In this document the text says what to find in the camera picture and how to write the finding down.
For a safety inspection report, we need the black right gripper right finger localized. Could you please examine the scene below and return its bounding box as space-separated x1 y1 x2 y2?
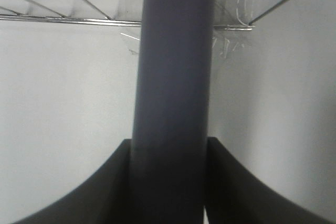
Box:
205 137 329 223

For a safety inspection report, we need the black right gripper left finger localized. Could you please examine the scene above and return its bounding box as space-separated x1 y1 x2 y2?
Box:
16 139 131 223

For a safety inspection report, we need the chrome wire rack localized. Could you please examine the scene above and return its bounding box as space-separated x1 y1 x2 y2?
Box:
0 0 315 31

